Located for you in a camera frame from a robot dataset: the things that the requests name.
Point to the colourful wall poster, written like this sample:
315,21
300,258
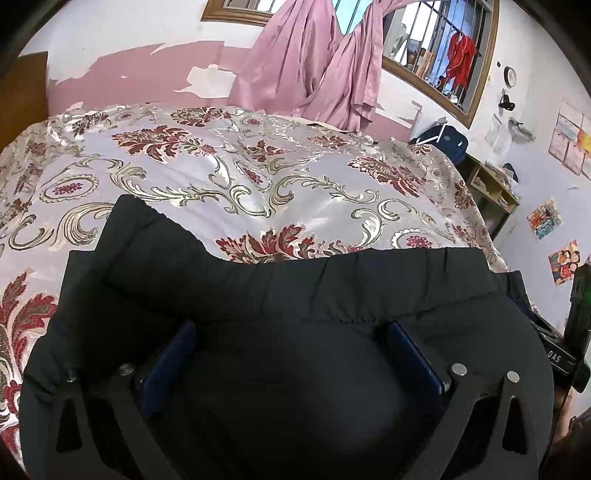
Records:
545,219
564,263

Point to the wooden shelf desk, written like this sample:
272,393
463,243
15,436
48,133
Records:
491,192

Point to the round wall clock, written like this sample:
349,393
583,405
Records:
510,76

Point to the pink curtain left panel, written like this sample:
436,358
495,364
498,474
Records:
286,65

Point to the blue chair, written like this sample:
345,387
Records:
447,139

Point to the wall certificates papers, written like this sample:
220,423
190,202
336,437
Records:
570,140

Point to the floral satin bedspread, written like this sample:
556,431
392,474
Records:
253,187

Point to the wooden headboard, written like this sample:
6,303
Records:
23,96

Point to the wooden framed window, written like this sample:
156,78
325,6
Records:
416,42

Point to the red hanging garment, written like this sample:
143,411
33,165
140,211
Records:
461,53

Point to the black garment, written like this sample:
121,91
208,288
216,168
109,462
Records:
292,374

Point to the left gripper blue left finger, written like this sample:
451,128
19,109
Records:
122,447

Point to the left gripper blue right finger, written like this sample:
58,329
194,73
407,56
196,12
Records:
485,431

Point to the pink curtain right panel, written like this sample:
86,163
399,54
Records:
347,95

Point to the pink curtain panel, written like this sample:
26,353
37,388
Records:
347,95
286,65

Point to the person's left hand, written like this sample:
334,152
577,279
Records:
570,452

